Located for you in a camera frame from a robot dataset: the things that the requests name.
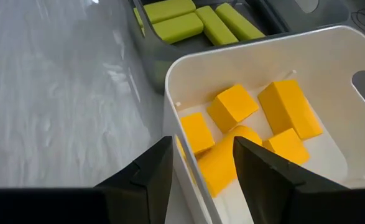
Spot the white plastic bin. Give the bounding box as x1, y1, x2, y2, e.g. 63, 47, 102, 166
162, 24, 365, 224

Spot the grey plastic bin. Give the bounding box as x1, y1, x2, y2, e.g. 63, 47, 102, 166
126, 0, 350, 96

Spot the yellow rectangular block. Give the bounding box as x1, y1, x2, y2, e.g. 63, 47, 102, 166
257, 78, 324, 141

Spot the yellow cube block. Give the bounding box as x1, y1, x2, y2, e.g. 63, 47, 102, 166
206, 83, 260, 134

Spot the lime green block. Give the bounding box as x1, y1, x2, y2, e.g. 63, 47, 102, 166
195, 5, 240, 47
152, 12, 205, 45
214, 2, 266, 41
132, 7, 145, 29
142, 0, 197, 25

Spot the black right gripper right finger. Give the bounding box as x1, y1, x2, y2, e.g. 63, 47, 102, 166
232, 136, 365, 224

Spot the yellow cylinder block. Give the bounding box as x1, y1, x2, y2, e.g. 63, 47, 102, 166
196, 124, 263, 198

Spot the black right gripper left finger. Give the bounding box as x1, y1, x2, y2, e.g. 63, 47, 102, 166
0, 135, 174, 224

